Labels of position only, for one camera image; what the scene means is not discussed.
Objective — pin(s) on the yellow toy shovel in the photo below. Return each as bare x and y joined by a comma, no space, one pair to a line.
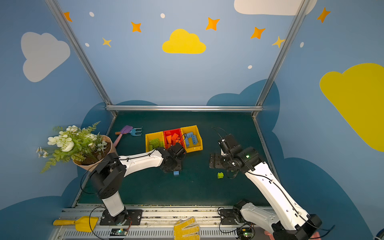
83,224

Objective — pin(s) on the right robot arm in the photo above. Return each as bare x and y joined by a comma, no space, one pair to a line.
288,220

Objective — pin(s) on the purple toy shovel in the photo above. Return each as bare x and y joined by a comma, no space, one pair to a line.
125,130

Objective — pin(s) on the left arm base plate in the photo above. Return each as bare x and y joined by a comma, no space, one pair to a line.
125,218

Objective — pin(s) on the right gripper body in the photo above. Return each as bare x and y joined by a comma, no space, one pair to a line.
216,161

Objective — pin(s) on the flower pot with plant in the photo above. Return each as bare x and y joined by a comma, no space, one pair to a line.
82,146

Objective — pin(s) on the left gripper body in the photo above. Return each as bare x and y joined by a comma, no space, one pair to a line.
169,165

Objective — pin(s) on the green lego studs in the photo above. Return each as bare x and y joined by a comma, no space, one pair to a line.
153,147

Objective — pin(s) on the red bin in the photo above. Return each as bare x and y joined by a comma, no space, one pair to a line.
171,132

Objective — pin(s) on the green lego upside-down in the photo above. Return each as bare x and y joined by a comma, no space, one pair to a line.
154,142

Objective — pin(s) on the light blue lego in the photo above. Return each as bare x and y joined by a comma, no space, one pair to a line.
189,135

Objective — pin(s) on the left circuit board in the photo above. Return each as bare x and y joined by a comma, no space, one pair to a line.
119,233

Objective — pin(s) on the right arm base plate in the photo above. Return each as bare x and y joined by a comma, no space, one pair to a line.
229,216

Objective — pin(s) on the circuit board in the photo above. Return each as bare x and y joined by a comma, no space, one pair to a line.
119,233
244,233

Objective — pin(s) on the blue toy rake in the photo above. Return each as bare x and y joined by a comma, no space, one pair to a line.
135,132

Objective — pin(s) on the right circuit board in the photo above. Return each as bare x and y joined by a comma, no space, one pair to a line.
244,233

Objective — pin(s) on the orange curved lego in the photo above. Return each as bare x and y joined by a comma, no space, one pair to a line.
169,139

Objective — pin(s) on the yellow bin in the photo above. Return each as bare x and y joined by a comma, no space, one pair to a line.
195,130
152,136

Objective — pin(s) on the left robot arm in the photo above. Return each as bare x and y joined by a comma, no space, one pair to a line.
109,174

